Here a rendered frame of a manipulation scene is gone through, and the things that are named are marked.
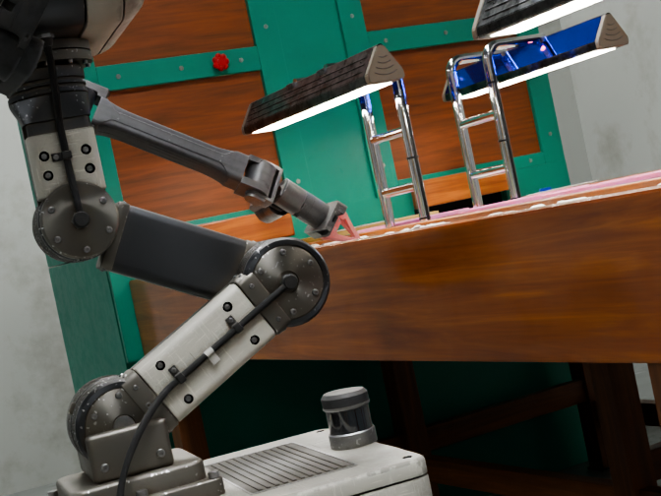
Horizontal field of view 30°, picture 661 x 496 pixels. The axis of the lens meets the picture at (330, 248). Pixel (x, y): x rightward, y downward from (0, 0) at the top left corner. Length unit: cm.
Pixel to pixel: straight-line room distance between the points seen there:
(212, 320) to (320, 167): 148
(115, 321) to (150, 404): 128
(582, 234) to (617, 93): 377
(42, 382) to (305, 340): 317
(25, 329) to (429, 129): 237
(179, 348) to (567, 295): 54
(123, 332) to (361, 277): 114
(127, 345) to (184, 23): 80
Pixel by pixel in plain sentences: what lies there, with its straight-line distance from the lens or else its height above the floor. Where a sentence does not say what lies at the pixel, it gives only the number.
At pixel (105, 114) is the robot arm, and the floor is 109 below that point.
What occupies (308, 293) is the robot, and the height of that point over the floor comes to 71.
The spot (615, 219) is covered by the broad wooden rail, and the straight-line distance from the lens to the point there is 137.
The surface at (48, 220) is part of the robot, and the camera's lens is 167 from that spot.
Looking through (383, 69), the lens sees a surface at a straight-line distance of 235.
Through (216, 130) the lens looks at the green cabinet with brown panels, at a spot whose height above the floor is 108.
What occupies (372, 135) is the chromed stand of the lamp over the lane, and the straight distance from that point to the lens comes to 274.
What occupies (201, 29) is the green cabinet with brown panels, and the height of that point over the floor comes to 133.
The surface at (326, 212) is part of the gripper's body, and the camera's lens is 250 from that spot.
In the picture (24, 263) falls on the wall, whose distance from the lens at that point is 518.
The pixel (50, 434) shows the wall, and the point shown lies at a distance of 521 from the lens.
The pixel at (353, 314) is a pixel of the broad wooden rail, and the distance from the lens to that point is 192.
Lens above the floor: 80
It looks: 1 degrees down
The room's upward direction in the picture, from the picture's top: 12 degrees counter-clockwise
